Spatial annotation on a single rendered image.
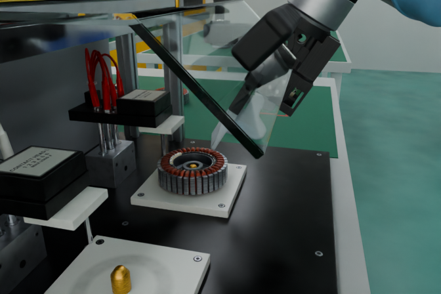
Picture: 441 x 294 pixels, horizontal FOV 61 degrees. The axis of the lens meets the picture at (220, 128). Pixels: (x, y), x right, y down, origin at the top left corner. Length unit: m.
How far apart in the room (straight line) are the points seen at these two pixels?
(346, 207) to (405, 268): 1.18
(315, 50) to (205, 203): 0.26
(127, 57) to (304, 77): 0.40
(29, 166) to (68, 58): 0.37
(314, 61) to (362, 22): 5.14
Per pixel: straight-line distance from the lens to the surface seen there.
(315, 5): 0.48
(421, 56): 5.84
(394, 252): 1.87
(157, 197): 0.57
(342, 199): 0.66
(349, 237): 0.57
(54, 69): 0.70
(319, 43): 0.50
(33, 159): 0.40
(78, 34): 0.48
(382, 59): 5.75
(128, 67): 0.79
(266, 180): 0.64
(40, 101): 0.67
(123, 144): 0.66
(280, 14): 0.22
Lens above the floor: 1.07
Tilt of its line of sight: 21 degrees down
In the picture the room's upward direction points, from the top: straight up
